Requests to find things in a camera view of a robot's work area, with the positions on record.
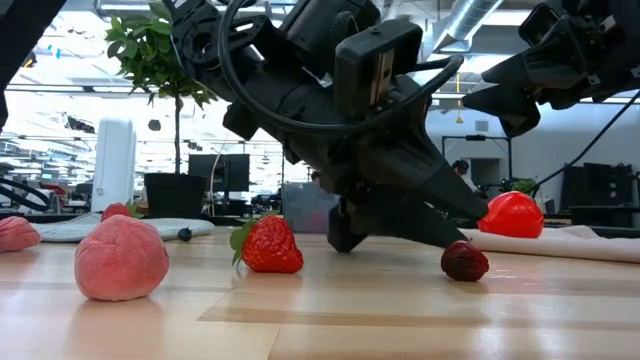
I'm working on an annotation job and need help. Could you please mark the white column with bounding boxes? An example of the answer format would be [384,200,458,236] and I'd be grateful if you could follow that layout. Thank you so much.
[91,117,138,214]

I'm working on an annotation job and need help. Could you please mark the black plant pot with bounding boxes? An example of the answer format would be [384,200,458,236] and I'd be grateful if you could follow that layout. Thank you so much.
[143,172,209,220]

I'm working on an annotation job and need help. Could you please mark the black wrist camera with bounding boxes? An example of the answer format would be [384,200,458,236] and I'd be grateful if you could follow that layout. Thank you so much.
[518,3,560,47]
[334,19,425,121]

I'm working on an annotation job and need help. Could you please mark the black curved cable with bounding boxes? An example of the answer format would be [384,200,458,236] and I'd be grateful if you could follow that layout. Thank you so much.
[0,177,52,212]

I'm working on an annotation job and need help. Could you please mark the green leafy artificial plant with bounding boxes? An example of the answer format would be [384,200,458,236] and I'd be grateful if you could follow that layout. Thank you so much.
[104,2,219,176]

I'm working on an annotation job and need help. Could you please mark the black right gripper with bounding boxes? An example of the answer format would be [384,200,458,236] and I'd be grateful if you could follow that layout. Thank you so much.
[462,0,640,138]

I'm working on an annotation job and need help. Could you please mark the black left wrist camera cable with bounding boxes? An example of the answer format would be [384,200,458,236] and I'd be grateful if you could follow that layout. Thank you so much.
[217,0,466,136]

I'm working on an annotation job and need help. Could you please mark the shiny red toy pepper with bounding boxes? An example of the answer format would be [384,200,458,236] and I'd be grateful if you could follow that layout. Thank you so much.
[477,190,545,240]

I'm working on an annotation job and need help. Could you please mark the pale pink folded cloth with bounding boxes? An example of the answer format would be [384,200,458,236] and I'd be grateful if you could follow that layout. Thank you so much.
[457,224,640,265]

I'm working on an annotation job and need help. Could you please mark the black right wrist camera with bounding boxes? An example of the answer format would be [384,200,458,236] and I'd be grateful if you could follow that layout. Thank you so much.
[518,3,560,47]

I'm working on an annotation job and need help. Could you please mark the silver ventilation duct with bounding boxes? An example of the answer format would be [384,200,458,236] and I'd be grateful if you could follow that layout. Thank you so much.
[429,0,505,56]

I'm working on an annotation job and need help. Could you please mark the grey-blue folded cloth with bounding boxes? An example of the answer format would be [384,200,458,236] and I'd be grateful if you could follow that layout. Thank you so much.
[32,212,217,245]

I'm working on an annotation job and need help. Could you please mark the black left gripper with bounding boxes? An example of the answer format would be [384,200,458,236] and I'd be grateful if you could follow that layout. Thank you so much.
[222,0,489,220]

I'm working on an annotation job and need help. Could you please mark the black cabinet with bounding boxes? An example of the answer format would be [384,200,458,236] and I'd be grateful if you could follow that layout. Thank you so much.
[560,162,640,229]

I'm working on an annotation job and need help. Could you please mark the dark red toy cherry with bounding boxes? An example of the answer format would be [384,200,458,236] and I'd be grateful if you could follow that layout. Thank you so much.
[439,239,491,283]

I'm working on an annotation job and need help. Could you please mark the long black arm cable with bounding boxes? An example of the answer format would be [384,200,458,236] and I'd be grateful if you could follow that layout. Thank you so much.
[524,89,640,196]

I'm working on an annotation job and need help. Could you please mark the pink toy fruit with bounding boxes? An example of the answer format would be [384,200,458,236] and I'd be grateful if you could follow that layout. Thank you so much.
[74,214,171,303]
[0,215,43,254]

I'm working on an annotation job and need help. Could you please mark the grey plastic tupperware container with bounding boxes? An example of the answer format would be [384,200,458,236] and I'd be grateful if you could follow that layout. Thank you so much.
[280,182,341,235]

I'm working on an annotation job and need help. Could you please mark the black metal gantry frame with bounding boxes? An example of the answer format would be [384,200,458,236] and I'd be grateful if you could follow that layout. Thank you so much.
[441,133,514,191]

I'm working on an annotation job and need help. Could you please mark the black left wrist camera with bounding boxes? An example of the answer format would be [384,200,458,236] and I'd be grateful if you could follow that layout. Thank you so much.
[334,19,425,121]

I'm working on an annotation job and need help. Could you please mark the black office monitor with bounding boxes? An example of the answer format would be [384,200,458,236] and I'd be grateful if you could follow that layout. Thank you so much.
[187,153,251,194]

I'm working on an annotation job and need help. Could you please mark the red toy strawberry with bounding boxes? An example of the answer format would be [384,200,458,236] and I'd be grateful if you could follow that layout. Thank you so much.
[101,200,144,224]
[229,210,305,275]

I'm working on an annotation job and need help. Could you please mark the person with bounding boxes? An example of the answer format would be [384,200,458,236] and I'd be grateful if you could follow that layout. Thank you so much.
[452,158,479,194]

